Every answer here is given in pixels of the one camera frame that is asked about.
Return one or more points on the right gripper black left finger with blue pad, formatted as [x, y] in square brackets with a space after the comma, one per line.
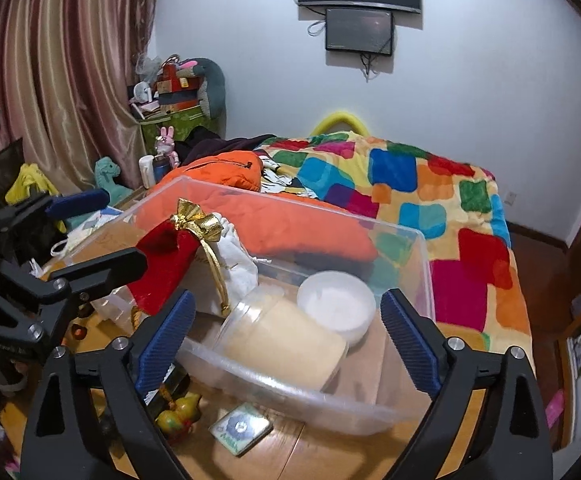
[63, 439]

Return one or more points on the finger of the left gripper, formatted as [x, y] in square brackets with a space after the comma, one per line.
[98, 277]
[43, 206]

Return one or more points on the red velvet pouch gold trim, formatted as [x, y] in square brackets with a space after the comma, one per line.
[170, 248]

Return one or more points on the green mahjong tile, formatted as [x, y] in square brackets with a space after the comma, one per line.
[241, 429]

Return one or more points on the white drawstring cloth pouch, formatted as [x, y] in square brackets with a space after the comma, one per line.
[230, 264]

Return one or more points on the beige cylindrical container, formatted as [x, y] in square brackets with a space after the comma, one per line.
[267, 333]

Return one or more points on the white round plastic jar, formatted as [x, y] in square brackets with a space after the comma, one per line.
[340, 302]

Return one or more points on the yellow cloth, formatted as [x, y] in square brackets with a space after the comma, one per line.
[30, 179]

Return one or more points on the teal dinosaur plush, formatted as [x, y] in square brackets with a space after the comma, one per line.
[105, 173]

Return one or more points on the white cup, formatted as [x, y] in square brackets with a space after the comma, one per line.
[146, 166]

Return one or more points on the pink bunny figure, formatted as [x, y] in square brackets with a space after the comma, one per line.
[165, 146]

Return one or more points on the pink satin curtain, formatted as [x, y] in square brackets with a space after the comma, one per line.
[65, 70]

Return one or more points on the green box stack of toys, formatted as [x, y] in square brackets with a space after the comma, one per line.
[168, 97]

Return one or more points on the orange puffer jacket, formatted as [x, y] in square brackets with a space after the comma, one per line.
[267, 224]

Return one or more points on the clear plastic storage bin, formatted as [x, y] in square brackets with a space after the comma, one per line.
[371, 391]

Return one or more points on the grey shark plush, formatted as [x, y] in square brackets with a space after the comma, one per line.
[211, 93]

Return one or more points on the colourful patchwork blanket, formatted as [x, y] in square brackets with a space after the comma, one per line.
[456, 207]

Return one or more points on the small wall monitor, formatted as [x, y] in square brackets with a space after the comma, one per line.
[364, 31]

